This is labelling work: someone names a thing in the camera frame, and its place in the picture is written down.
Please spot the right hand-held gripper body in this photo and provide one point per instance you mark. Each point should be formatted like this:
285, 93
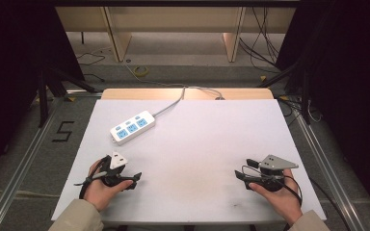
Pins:
274, 164

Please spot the beige wooden bench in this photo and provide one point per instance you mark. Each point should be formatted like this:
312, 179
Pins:
173, 22

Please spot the black metal stand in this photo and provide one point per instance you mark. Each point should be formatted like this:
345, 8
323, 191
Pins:
305, 96
43, 96

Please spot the light wooden table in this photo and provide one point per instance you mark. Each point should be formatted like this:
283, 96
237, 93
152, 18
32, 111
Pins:
160, 93

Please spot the black curtain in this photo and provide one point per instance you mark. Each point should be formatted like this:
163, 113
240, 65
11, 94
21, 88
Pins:
13, 80
350, 80

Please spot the white power strip blue sockets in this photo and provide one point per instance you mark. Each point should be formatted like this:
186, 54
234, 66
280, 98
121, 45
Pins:
132, 128

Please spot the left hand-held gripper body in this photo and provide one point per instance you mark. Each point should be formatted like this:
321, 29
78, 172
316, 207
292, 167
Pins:
118, 161

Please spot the person's left hand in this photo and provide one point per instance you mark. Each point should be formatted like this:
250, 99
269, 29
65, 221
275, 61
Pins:
100, 193

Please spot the white table board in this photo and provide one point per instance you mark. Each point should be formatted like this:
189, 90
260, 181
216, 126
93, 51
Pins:
199, 150

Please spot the aluminium floor rail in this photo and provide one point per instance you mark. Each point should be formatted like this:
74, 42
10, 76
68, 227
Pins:
330, 179
22, 160

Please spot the person's right hand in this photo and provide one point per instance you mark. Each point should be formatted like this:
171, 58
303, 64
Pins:
282, 199

